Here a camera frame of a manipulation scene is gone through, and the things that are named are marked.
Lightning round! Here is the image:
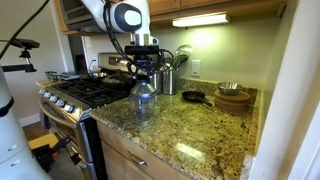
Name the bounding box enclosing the white wall outlet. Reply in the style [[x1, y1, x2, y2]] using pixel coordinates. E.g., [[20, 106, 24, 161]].
[[190, 59, 202, 77]]

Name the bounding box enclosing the clear mincer bowl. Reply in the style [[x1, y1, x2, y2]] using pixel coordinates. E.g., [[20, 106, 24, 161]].
[[128, 93, 157, 122]]

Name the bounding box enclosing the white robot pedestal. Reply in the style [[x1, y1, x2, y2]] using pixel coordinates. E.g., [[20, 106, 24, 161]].
[[0, 66, 53, 180]]

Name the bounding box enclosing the wooden upper cabinet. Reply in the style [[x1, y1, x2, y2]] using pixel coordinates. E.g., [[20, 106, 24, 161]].
[[53, 0, 288, 36]]

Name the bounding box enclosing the wooden cabinet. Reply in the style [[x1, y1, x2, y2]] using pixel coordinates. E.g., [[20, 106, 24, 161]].
[[53, 0, 288, 36], [95, 120, 189, 180]]

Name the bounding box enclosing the small steel pan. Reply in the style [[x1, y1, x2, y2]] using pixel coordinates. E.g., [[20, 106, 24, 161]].
[[87, 71, 110, 81]]

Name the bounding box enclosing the small steel bowl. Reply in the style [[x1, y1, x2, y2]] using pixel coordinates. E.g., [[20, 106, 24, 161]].
[[217, 81, 244, 96]]

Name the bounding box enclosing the steel utensil canister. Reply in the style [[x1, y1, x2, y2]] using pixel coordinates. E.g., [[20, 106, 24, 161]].
[[161, 65, 178, 96], [148, 69, 164, 95]]

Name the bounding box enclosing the small black skillet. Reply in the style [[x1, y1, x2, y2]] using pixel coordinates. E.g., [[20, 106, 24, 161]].
[[181, 90, 214, 108]]

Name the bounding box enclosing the small glass jar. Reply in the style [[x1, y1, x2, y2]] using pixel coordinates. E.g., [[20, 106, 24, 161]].
[[45, 70, 60, 83]]

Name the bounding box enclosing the grey conical mincer lid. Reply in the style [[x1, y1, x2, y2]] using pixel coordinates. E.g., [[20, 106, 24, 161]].
[[129, 79, 157, 102]]

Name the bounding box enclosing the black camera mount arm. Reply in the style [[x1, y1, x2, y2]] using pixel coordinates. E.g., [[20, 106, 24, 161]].
[[0, 49, 38, 74]]

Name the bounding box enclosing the yellow floor object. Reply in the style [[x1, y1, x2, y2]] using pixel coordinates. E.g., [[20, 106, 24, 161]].
[[27, 133, 60, 152]]

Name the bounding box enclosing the dark lidded pan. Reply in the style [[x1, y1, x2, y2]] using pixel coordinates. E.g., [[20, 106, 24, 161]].
[[101, 72, 137, 89]]

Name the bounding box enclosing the under-cabinet light strip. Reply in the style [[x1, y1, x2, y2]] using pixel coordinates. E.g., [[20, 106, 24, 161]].
[[171, 12, 231, 28]]

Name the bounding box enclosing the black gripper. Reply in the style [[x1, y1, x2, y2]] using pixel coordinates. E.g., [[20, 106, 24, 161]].
[[131, 54, 154, 83]]

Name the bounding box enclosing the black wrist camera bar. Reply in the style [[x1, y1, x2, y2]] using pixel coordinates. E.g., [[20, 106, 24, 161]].
[[124, 45, 161, 57]]

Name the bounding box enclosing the stainless gas stove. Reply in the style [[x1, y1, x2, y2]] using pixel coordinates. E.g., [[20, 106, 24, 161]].
[[37, 52, 149, 180]]

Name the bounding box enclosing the steel ladle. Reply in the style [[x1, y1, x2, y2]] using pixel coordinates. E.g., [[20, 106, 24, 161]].
[[172, 44, 194, 69]]

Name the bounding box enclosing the thin black cable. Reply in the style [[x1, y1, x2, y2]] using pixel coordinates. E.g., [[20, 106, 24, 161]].
[[0, 0, 51, 60]]

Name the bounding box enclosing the wooden lower cabinet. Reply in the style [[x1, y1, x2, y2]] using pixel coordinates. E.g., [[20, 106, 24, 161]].
[[95, 120, 189, 180]]

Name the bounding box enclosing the black floor clamp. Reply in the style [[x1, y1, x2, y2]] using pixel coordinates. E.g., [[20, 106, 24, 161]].
[[33, 135, 83, 172]]

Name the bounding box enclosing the metal drawer handle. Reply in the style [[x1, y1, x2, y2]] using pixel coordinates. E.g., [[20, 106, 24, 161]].
[[127, 151, 150, 167]]

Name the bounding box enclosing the steel range hood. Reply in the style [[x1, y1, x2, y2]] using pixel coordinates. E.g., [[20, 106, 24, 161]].
[[60, 0, 125, 35]]

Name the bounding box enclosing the black camera on mount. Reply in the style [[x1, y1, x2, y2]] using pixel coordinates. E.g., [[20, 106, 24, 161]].
[[9, 37, 41, 51]]

